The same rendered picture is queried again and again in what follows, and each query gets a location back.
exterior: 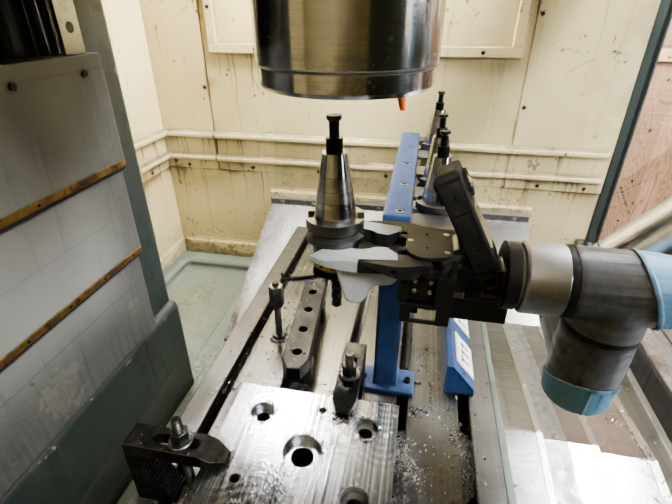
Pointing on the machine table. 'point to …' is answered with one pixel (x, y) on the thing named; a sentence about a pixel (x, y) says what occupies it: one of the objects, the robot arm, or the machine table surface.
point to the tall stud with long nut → (277, 307)
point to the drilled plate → (300, 452)
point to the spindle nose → (347, 47)
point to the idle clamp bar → (309, 322)
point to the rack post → (388, 348)
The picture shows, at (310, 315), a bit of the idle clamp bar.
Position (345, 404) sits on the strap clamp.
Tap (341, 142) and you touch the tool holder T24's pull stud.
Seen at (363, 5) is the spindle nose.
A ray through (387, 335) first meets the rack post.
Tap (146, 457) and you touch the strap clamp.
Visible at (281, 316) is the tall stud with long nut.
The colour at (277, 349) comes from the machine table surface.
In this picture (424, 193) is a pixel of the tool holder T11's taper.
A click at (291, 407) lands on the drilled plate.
